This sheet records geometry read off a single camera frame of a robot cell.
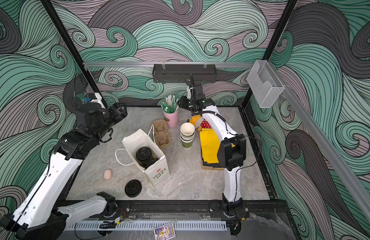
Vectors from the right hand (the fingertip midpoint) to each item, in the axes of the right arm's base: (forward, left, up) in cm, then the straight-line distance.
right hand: (179, 102), depth 87 cm
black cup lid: (-28, +19, -13) cm, 36 cm away
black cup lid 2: (-32, +16, -14) cm, 38 cm away
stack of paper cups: (-17, -4, -9) cm, 20 cm away
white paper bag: (-38, +11, -10) cm, 41 cm away
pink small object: (-35, +41, -23) cm, 59 cm away
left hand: (-19, +24, +16) cm, 35 cm away
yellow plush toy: (0, -17, -20) cm, 26 cm away
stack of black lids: (-43, +25, -22) cm, 54 cm away
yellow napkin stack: (-15, -19, -20) cm, 32 cm away
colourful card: (-61, +5, -23) cm, 65 cm away
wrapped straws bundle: (+7, +7, -9) cm, 13 cm away
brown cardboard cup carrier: (-11, +12, -23) cm, 28 cm away
